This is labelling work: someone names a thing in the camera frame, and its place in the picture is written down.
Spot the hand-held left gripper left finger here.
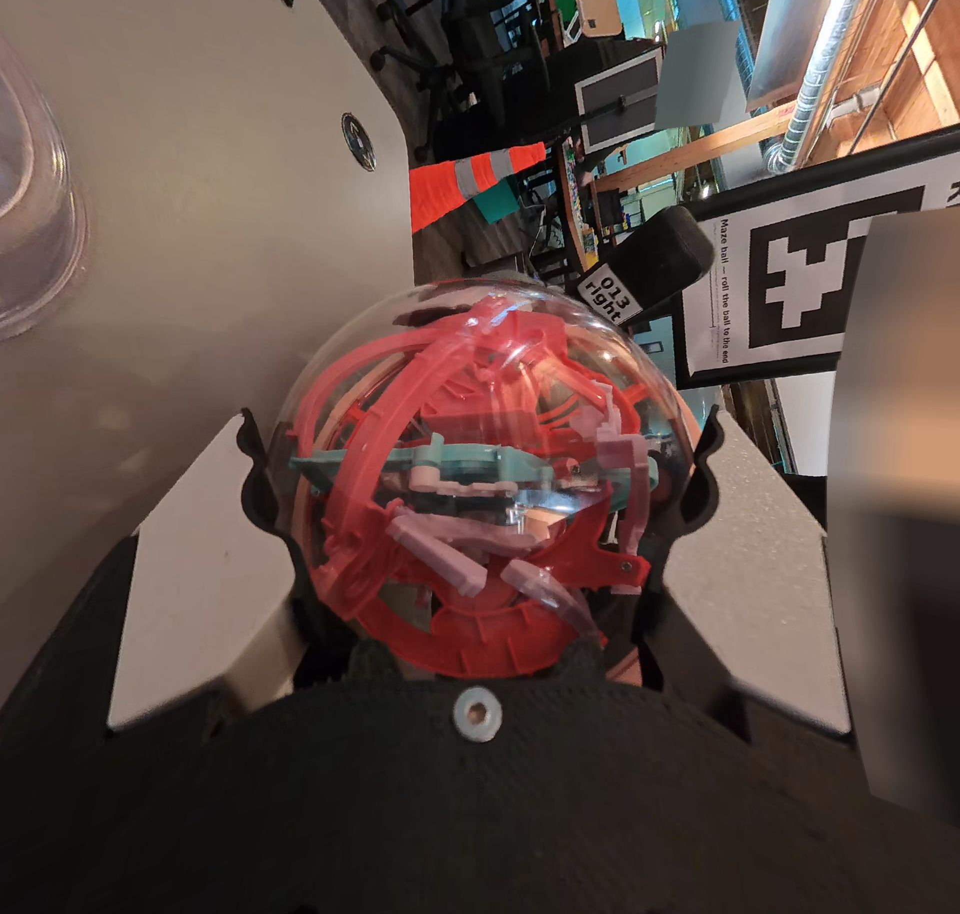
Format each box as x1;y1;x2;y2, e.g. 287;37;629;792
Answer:
107;406;314;732

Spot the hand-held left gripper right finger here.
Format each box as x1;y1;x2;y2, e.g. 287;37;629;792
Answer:
632;406;854;737

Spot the clear red maze ball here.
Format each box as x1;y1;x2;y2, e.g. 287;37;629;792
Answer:
268;277;697;686

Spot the clear plastic ball stand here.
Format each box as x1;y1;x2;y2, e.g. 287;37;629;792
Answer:
0;25;93;343

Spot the cluttered wooden table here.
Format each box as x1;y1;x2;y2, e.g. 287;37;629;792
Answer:
551;134;646;274

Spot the wooden beam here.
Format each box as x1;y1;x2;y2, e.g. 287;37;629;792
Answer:
592;100;800;195

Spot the grey framed board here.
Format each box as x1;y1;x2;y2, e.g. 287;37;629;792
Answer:
573;46;666;156

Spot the teal cloth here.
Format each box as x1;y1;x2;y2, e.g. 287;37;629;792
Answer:
474;178;526;227

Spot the orange traffic cone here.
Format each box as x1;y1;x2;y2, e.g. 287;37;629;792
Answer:
408;142;549;236

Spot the beige chair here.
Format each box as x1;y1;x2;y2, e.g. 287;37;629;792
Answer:
573;0;624;39

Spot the black office chair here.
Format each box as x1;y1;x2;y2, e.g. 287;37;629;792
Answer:
371;0;560;165

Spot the round black desk control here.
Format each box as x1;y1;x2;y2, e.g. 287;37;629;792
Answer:
341;112;378;173

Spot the silver ventilation duct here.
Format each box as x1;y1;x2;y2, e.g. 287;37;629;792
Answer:
765;0;890;174

